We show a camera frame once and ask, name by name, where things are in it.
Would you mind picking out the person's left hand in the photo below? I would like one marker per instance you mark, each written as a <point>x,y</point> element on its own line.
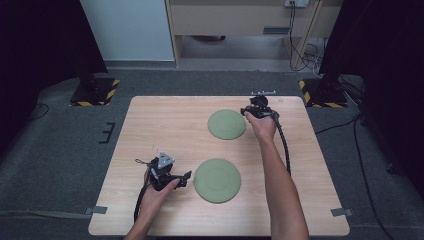
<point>155,200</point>

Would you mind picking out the black curtain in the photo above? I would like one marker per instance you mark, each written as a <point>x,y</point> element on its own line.
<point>40,50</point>
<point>383,50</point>

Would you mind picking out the grey strip on desk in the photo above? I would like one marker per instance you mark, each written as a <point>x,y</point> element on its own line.
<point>276,30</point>

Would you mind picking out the grey tape piece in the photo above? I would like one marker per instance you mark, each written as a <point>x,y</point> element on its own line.
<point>341,212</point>
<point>97,210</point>

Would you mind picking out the light wooden desk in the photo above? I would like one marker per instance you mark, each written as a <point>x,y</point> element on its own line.
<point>233,20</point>

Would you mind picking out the white partition panel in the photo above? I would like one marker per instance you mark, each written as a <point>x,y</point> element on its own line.
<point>128,30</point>

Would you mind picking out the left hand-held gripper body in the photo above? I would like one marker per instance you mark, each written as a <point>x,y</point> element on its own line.
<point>160,170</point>

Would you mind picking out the black stand base yellow stripes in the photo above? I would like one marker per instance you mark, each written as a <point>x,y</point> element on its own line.
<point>321,95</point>
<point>96,93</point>

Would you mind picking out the green round plate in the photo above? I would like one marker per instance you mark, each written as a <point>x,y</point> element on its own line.
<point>226,124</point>
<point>217,180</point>

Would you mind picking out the grey wall socket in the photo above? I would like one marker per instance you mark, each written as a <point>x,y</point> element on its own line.
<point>296,2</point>

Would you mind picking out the person's right hand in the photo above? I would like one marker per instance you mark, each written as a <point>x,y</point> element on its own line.
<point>263,128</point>

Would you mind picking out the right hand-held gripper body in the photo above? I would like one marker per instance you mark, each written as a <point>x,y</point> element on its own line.
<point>261,108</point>

